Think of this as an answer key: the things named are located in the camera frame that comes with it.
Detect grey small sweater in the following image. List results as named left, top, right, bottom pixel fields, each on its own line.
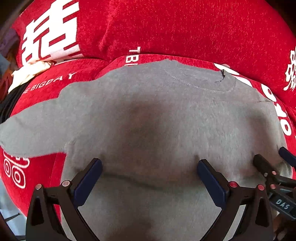
left=1, top=60, right=292, bottom=240

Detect grey clothes pile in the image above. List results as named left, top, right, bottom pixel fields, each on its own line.
left=1, top=29, right=20, bottom=74

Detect red blanket white lettering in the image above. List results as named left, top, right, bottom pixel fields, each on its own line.
left=1, top=55, right=295, bottom=214

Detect red pillow white characters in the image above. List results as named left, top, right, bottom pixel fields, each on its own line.
left=13, top=1, right=295, bottom=108

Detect cream cloth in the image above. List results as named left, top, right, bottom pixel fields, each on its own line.
left=8, top=61, right=54, bottom=93

